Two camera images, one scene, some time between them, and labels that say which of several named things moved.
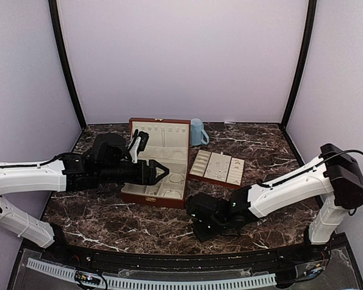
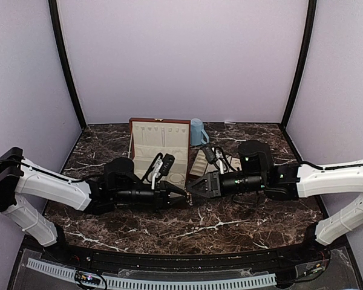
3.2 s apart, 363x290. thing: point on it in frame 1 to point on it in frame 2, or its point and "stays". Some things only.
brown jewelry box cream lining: (167, 142) stays
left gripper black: (148, 178) to (162, 194)
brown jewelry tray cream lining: (219, 167) stays
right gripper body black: (216, 227) to (215, 183)
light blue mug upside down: (198, 135) stays
